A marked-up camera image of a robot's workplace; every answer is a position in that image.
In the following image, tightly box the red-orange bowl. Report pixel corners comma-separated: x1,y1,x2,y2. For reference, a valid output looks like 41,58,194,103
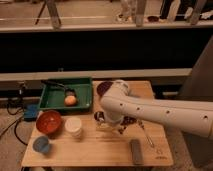
36,110,62,135

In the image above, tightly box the bunch of dark grapes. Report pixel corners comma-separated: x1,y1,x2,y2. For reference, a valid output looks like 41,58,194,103
118,116,137,134

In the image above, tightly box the white plastic cup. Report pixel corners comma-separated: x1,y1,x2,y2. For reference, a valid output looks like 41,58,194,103
65,117,82,137

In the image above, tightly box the grey rectangular block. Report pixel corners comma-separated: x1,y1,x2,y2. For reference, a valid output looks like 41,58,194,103
130,139,143,165

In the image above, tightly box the black cable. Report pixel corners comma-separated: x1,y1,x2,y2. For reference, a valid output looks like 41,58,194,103
0,87,29,147

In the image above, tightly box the black utensil in tray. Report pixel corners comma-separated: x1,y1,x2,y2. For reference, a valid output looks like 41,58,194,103
42,80,76,96

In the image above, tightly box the green plastic tray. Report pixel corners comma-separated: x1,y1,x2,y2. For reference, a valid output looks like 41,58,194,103
39,77,93,113

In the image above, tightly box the purple bowl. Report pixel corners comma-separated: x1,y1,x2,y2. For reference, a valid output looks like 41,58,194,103
97,81,112,97

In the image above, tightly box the blue plastic cup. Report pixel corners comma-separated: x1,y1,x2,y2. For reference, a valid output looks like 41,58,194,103
33,136,50,154

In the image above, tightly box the orange fruit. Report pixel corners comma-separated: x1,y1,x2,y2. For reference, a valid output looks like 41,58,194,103
64,95,77,106

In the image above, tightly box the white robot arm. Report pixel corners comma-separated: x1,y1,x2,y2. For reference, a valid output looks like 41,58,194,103
96,80,213,140

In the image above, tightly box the small metal cup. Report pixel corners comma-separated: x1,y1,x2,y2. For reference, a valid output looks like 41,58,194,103
94,111,105,122

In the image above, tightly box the blue box on floor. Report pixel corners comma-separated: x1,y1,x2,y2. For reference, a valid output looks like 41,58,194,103
24,104,39,121

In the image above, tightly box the metal fork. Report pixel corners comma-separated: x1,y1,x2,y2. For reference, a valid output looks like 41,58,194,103
138,120,155,148

